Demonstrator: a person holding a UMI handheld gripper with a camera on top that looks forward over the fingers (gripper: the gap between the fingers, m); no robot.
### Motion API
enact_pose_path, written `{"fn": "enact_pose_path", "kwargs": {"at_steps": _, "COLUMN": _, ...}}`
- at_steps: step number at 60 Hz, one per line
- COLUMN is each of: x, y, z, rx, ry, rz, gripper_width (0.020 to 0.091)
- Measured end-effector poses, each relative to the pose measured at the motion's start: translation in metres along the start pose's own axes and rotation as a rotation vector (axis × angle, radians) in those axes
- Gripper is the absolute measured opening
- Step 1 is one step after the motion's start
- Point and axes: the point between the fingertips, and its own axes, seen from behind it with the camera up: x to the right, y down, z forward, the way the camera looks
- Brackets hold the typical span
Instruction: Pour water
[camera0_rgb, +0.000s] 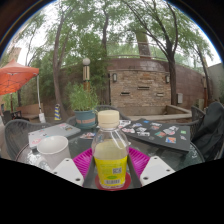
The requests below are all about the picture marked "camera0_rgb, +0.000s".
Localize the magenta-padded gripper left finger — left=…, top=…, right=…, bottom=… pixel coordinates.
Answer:
left=51, top=147, right=100, bottom=190

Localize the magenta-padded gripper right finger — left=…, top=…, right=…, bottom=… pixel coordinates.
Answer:
left=126, top=146, right=176, bottom=189

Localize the clear bottle with yellow label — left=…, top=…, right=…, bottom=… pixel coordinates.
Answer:
left=91, top=109, right=130, bottom=190

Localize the white ceramic mug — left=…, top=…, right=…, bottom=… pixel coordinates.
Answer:
left=36, top=134, right=72, bottom=171

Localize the black laptop with stickers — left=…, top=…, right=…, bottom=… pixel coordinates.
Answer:
left=118, top=118, right=192, bottom=154

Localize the grey laptop with stickers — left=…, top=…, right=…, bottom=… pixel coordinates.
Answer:
left=27, top=122, right=82, bottom=150

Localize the green plant in blue pot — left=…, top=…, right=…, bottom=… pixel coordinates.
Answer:
left=66, top=83, right=100, bottom=129

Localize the yellow and blue striped cone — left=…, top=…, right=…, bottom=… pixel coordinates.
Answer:
left=54, top=103, right=62, bottom=122

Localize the black backpack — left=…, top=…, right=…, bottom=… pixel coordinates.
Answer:
left=191, top=101, right=224, bottom=163

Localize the wooden bench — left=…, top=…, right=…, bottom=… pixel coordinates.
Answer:
left=14, top=103, right=44, bottom=121

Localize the group of dark patio chairs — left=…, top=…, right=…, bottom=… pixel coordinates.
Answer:
left=0, top=109, right=23, bottom=126

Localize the orange canopy tent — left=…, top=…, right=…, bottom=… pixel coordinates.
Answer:
left=0, top=58, right=46, bottom=124

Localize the wooden lamp post with globe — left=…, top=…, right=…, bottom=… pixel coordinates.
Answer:
left=81, top=57, right=92, bottom=93

